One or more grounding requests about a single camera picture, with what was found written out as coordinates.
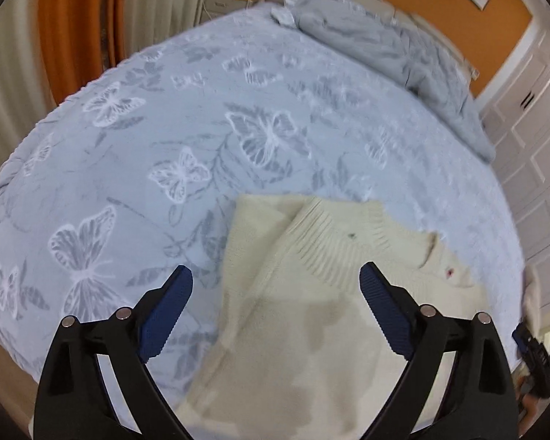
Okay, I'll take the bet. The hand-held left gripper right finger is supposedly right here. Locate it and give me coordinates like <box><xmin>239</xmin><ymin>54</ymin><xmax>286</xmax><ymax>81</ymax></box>
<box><xmin>359</xmin><ymin>261</ymin><xmax>520</xmax><ymax>440</ymax></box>

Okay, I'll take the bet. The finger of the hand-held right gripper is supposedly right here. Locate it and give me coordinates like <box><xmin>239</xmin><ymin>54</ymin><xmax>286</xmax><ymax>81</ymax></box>
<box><xmin>512</xmin><ymin>318</ymin><xmax>550</xmax><ymax>397</ymax></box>

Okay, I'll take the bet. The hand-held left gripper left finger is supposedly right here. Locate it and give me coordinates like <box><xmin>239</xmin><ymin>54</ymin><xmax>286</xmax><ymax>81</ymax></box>
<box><xmin>33</xmin><ymin>265</ymin><xmax>194</xmax><ymax>440</ymax></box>

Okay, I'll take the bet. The cream knit sweater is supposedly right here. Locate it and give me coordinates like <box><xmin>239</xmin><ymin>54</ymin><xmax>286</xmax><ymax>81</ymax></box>
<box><xmin>176</xmin><ymin>194</ymin><xmax>489</xmax><ymax>440</ymax></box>

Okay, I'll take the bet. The butterfly print bedspread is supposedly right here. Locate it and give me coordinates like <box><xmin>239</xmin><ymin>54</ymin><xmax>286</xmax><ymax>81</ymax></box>
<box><xmin>0</xmin><ymin>1</ymin><xmax>525</xmax><ymax>427</ymax></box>

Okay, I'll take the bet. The white panelled wardrobe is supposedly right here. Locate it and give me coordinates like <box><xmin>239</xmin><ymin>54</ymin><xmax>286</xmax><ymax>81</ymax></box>
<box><xmin>479</xmin><ymin>27</ymin><xmax>550</xmax><ymax>331</ymax></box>

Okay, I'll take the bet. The grey duvet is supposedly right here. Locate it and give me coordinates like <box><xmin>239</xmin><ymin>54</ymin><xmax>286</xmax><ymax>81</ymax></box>
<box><xmin>284</xmin><ymin>0</ymin><xmax>496</xmax><ymax>163</ymax></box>

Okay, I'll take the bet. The orange curtain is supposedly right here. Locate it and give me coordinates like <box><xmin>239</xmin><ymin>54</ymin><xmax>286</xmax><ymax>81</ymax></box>
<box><xmin>37</xmin><ymin>0</ymin><xmax>127</xmax><ymax>106</ymax></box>

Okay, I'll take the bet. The white pillow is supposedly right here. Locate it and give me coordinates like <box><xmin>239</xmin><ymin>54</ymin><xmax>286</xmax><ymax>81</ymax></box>
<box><xmin>270</xmin><ymin>5</ymin><xmax>296</xmax><ymax>27</ymax></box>

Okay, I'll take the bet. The white nightstand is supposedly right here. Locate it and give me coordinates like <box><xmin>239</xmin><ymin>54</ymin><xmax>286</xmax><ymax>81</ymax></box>
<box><xmin>201</xmin><ymin>0</ymin><xmax>262</xmax><ymax>23</ymax></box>

